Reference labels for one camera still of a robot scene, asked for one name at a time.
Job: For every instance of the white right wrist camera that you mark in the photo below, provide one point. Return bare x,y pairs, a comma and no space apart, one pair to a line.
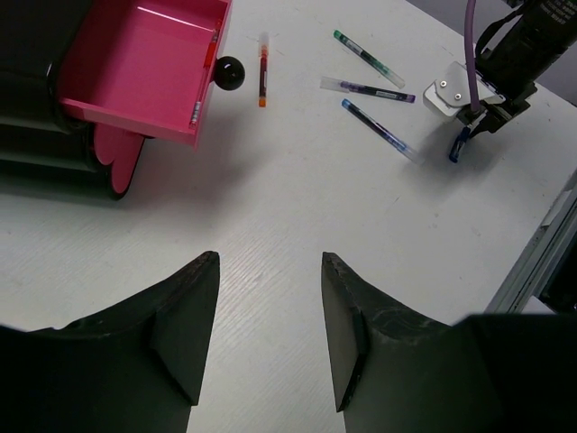
449,94

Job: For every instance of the purple capped clear pen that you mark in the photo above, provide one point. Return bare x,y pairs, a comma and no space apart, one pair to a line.
344,86

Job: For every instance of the black pink drawer organizer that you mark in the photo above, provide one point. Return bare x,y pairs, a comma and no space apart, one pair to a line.
85,83

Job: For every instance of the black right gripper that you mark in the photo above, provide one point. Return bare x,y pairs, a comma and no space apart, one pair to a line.
511,54

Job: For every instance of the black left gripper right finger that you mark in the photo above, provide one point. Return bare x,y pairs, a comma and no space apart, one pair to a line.
396,370

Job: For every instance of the aluminium table edge rail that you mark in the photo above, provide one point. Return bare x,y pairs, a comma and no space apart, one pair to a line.
543,279

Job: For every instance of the red gel pen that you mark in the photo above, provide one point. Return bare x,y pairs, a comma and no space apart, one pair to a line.
204,78

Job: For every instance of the blue capped clear pen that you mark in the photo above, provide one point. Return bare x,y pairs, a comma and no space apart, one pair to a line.
382,132

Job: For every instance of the orange capped dark pen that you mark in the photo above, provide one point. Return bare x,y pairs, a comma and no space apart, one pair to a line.
263,77

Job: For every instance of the green capped clear pen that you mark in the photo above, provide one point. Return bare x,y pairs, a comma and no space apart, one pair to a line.
385,71

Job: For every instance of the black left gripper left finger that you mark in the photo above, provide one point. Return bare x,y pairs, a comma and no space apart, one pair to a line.
136,366

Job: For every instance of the blue ballpoint pen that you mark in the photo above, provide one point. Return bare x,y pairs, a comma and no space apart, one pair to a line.
458,144

